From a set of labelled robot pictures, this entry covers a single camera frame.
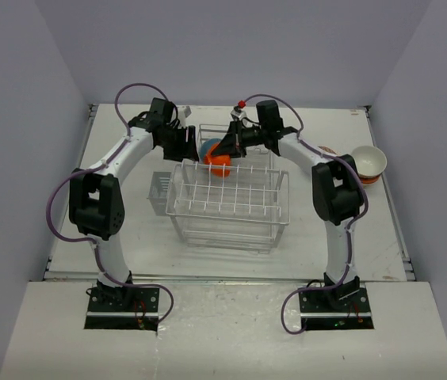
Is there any white wire dish rack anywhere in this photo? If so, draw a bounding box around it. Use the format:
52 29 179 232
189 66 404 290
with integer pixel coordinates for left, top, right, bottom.
166 146 290 253

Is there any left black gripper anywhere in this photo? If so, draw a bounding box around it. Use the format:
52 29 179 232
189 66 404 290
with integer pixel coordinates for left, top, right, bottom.
158 124 198 162

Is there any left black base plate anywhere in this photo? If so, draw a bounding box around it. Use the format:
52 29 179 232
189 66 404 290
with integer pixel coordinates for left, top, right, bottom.
84 287 159 332

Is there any pink floral ceramic bowl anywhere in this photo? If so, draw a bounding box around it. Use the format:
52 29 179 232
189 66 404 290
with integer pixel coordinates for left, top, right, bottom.
319 146 338 157

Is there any small orange plastic bowl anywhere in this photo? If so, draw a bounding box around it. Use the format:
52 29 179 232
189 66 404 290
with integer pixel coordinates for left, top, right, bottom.
204 153 231 177

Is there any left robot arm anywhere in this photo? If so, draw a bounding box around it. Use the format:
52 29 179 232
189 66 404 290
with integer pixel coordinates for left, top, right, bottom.
69 97 199 311

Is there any clear plastic cutlery holder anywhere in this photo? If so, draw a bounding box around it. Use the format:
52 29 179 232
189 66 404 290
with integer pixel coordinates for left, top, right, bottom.
147 171 171 216

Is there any blue plastic bowl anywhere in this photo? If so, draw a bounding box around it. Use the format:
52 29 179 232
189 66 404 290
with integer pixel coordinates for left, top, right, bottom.
198 138 221 161

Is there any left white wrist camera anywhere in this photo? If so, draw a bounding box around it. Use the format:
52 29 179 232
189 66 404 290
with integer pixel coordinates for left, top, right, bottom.
178 105 192 127

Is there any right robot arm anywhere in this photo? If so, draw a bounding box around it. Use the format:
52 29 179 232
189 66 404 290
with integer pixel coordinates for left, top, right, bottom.
213 98 369 311

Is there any large orange ceramic bowl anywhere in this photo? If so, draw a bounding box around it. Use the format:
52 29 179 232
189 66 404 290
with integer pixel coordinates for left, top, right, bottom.
359 175 380 185

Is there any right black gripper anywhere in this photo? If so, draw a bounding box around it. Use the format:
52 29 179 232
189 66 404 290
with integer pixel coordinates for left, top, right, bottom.
212 120 268 159

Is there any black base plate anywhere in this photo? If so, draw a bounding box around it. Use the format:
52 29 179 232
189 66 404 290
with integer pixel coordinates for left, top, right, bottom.
299 279 374 332
84 287 159 332

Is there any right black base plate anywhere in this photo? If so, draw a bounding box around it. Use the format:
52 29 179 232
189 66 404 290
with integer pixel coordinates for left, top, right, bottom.
299 279 374 332

